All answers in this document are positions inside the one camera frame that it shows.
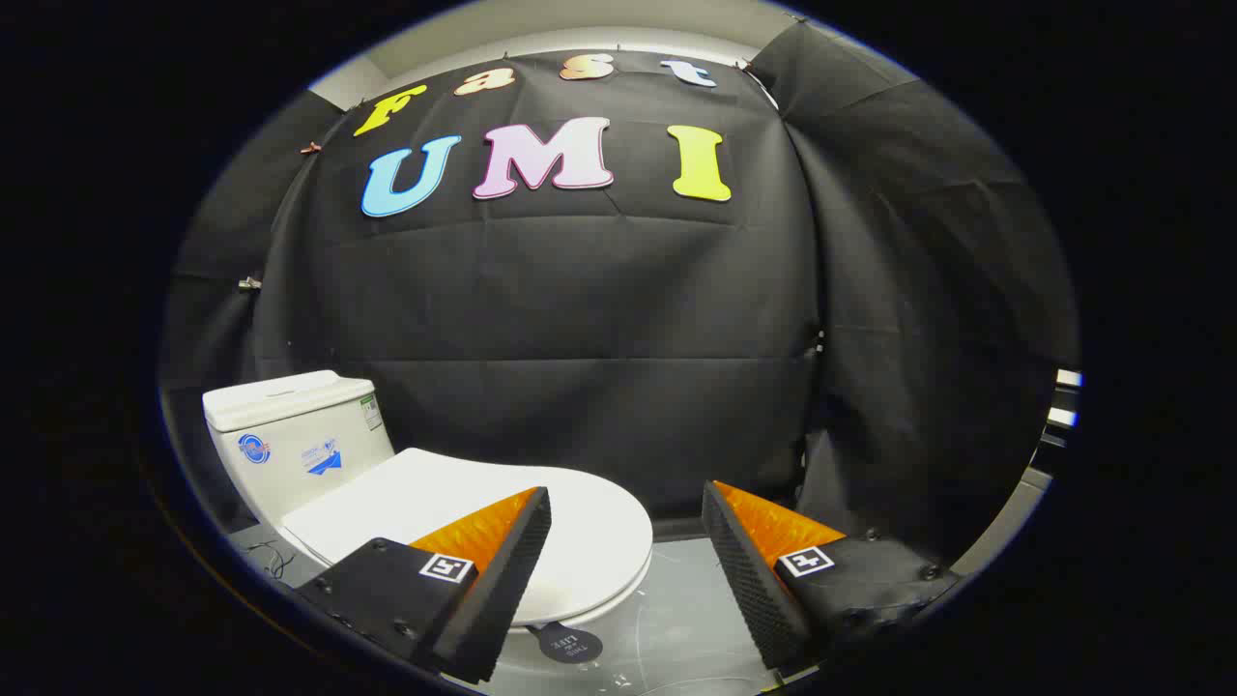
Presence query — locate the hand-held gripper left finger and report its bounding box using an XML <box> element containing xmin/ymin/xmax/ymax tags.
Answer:
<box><xmin>295</xmin><ymin>486</ymin><xmax>553</xmax><ymax>685</ymax></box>

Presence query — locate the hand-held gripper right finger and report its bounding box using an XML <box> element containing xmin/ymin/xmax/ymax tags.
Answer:
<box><xmin>702</xmin><ymin>480</ymin><xmax>963</xmax><ymax>675</ymax></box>

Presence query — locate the black round lid pull tab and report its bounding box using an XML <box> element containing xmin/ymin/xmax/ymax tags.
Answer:
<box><xmin>527</xmin><ymin>622</ymin><xmax>604</xmax><ymax>665</ymax></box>

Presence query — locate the white toilet lid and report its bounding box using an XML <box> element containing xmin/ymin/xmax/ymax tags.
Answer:
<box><xmin>280</xmin><ymin>448</ymin><xmax>654</xmax><ymax>629</ymax></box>

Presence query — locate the white toilet body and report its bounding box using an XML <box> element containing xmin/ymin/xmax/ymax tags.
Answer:
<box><xmin>202</xmin><ymin>370</ymin><xmax>653</xmax><ymax>634</ymax></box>

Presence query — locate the black backdrop cloth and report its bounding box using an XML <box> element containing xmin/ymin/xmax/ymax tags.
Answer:
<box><xmin>159</xmin><ymin>19</ymin><xmax>1080</xmax><ymax>562</ymax></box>

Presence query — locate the white slotted panel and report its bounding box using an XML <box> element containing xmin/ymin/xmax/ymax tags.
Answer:
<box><xmin>1039</xmin><ymin>367</ymin><xmax>1083</xmax><ymax>450</ymax></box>

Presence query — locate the thin floor wire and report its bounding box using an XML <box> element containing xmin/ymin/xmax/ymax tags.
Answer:
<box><xmin>242</xmin><ymin>541</ymin><xmax>296</xmax><ymax>581</ymax></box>

